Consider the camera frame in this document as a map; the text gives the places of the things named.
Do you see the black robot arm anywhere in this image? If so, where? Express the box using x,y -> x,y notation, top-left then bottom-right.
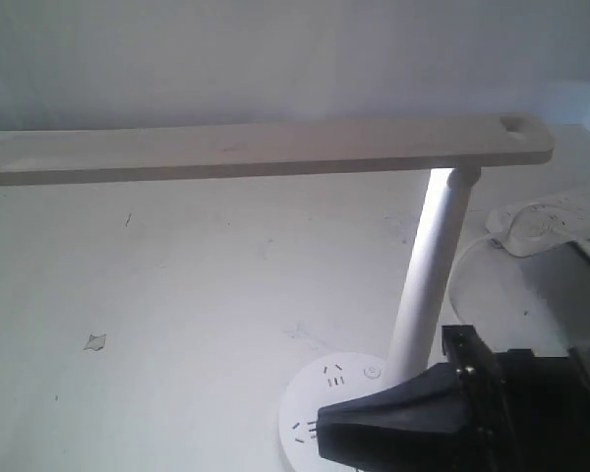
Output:
316,324 -> 590,471

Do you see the white lamp power cable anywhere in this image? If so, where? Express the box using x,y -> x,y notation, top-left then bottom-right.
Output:
444,230 -> 503,335

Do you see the white plug in strip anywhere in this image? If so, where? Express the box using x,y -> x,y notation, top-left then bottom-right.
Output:
510,211 -> 565,242

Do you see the white power strip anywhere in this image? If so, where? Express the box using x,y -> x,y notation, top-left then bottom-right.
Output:
485,187 -> 590,258

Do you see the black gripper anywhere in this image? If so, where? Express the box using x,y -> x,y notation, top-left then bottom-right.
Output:
316,325 -> 590,471

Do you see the white desk lamp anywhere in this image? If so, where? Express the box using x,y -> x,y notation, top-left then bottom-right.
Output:
0,113 -> 554,471

